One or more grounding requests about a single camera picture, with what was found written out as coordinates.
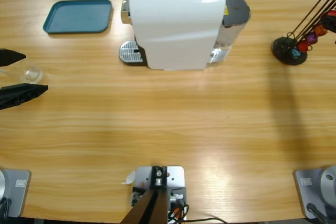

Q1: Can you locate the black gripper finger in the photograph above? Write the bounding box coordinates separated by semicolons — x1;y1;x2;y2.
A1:
0;83;49;111
0;48;27;67

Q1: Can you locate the clear glass cup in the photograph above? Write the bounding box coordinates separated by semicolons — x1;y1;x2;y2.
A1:
0;60;43;84

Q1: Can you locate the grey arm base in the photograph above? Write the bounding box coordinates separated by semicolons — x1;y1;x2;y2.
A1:
0;169;32;218
293;165;336;219

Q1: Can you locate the white capsule coffee machine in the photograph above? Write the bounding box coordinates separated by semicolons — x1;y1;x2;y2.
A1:
119;0;227;72

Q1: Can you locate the small red coffee capsule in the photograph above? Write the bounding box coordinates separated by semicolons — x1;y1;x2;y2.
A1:
299;41;312;53

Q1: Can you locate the purple coffee capsule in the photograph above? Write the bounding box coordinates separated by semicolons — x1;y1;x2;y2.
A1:
307;31;319;44

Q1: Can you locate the orange coffee capsule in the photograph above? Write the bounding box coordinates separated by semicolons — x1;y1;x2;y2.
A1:
314;23;328;36

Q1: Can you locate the teal plastic tray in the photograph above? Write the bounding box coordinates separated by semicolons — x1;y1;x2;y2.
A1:
43;0;113;35

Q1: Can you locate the silver grate drip tray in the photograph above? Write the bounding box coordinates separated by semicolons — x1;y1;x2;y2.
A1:
119;40;148;66

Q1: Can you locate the white paper tag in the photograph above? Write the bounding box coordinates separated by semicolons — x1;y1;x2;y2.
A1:
121;170;137;185

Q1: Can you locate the clear water tank black lid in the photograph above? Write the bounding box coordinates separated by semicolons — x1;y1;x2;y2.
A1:
209;0;251;65

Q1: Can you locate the thin black base cable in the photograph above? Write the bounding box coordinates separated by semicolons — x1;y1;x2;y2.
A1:
306;202;329;224
0;197;13;218

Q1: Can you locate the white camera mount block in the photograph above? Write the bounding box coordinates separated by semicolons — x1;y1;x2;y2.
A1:
132;165;187;209

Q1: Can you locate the orange black cable bundle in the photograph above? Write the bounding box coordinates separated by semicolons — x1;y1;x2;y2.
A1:
167;202;190;223

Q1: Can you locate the long black cable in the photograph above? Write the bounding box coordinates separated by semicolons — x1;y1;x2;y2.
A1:
183;216;228;224

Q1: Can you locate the black wire capsule holder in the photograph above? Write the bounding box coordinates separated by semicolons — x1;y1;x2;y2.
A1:
271;0;336;65

